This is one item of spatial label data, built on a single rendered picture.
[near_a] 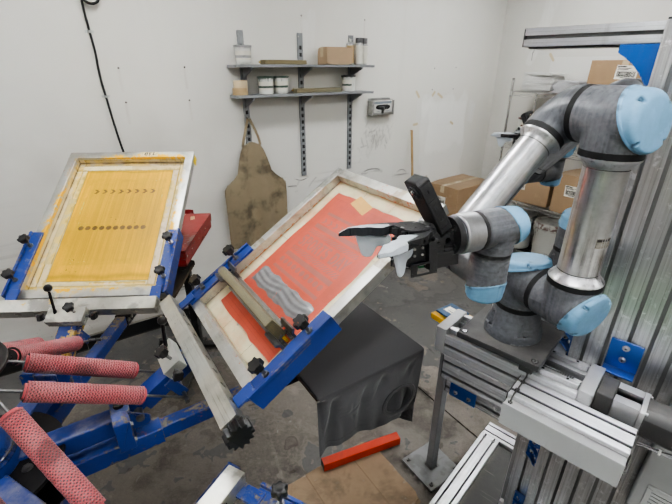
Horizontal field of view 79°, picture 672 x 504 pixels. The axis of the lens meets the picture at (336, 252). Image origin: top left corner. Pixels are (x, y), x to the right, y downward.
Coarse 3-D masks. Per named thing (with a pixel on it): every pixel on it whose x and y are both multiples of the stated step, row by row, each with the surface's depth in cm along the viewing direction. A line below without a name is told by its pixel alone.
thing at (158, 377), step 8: (160, 368) 123; (184, 368) 122; (152, 376) 122; (160, 376) 121; (184, 376) 123; (144, 384) 122; (152, 384) 120; (160, 384) 119; (152, 392) 119; (160, 392) 120; (168, 392) 122; (152, 400) 120
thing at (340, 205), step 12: (336, 204) 155; (348, 204) 151; (324, 216) 153; (348, 216) 146; (300, 228) 155; (288, 240) 154; (276, 252) 152; (264, 264) 150; (252, 276) 149; (252, 288) 144; (228, 300) 145; (264, 300) 136; (228, 312) 141; (240, 312) 138; (240, 324) 133
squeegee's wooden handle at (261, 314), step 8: (224, 272) 139; (232, 280) 134; (232, 288) 131; (240, 288) 128; (240, 296) 126; (248, 296) 124; (248, 304) 121; (256, 304) 120; (256, 312) 117; (264, 312) 116; (264, 320) 113; (272, 320) 112; (272, 328) 113; (280, 328) 114; (280, 336) 116
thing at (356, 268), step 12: (360, 216) 143; (372, 216) 140; (384, 216) 137; (360, 264) 126; (348, 276) 125; (336, 288) 124; (324, 300) 123; (276, 312) 129; (312, 312) 122; (252, 324) 131; (252, 336) 127; (264, 336) 124; (264, 348) 121; (276, 348) 119
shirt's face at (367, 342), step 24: (360, 312) 178; (336, 336) 162; (360, 336) 162; (384, 336) 162; (312, 360) 149; (336, 360) 149; (360, 360) 149; (384, 360) 149; (312, 384) 138; (336, 384) 138
